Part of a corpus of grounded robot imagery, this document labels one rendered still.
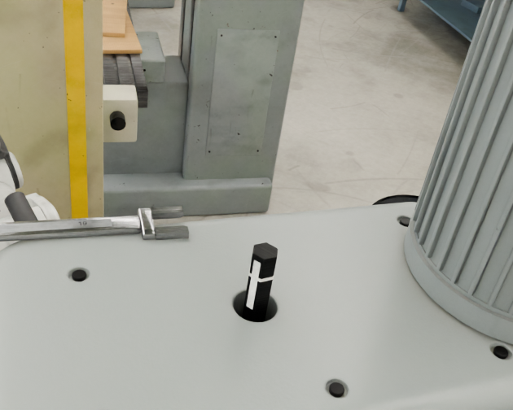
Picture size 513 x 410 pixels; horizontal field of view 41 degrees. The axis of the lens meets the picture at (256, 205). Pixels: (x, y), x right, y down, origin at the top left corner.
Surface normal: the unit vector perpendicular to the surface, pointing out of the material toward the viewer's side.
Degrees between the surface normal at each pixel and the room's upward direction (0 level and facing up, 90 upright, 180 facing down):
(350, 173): 0
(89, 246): 0
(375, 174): 0
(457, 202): 90
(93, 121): 90
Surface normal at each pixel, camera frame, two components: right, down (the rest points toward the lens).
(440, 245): -0.93, 0.11
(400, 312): 0.13, -0.80
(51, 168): 0.29, 0.60
